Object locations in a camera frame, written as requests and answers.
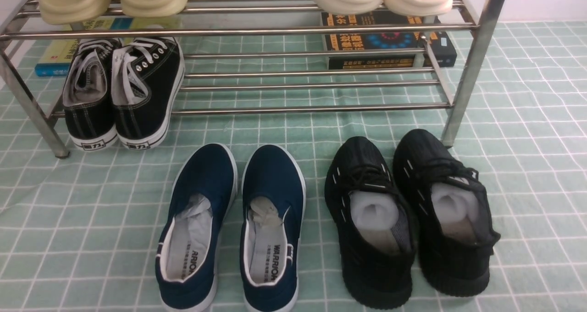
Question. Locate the yellow and blue book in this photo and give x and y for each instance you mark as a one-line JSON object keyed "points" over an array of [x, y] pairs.
{"points": [[58, 54]]}

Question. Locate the black book with orange text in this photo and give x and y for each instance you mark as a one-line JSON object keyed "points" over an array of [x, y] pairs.
{"points": [[440, 43]]}

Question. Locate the black knit sneaker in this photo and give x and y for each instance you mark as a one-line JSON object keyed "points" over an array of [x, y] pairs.
{"points": [[456, 235], [375, 229]]}

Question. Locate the right black canvas sneaker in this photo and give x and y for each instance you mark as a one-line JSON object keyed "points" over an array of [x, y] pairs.
{"points": [[146, 76]]}

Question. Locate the black canvas sneaker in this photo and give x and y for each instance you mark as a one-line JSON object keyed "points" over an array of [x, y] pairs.
{"points": [[86, 95], [146, 76]]}

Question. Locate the green checkered floor cloth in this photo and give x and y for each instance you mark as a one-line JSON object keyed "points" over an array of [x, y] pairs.
{"points": [[80, 234]]}

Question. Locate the left black canvas sneaker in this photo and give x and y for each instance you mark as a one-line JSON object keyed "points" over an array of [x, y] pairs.
{"points": [[86, 95]]}

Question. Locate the left yellow slipper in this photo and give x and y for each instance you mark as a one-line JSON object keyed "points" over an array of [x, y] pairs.
{"points": [[61, 12]]}

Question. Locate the stainless steel shoe rack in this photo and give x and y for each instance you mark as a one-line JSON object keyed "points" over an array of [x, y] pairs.
{"points": [[424, 63]]}

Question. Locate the left black knit sneaker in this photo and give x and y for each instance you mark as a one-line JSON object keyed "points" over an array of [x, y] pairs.
{"points": [[375, 229]]}

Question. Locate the right black knit sneaker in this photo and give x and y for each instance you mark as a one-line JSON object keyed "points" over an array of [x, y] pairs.
{"points": [[456, 235]]}

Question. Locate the navy slip-on shoe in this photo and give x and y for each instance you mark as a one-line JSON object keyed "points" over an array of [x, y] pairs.
{"points": [[274, 200], [187, 256]]}

